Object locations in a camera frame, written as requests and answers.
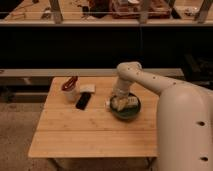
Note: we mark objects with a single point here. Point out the white sponge block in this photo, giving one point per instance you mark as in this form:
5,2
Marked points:
90,88

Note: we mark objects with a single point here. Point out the black smartphone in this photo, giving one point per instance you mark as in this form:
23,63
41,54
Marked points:
83,101

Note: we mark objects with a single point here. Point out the long metal shelf bench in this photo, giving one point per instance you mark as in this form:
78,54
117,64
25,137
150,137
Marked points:
40,38

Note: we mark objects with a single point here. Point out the white cup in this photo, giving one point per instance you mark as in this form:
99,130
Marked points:
71,94

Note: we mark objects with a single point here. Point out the wooden folding table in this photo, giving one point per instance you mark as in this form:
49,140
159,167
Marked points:
64,131

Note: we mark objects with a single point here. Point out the green bowl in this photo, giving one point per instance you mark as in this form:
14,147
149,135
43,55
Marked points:
127,113

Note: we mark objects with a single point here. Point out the clear plastic bottle white label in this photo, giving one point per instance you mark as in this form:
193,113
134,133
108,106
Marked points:
132,102

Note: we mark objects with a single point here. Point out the white fabric-covered gripper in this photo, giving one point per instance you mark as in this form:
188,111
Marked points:
121,89

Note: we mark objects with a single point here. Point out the red object in cup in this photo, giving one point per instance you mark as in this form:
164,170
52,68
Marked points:
69,84

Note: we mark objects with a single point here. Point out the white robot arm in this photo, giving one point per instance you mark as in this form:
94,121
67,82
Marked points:
184,117

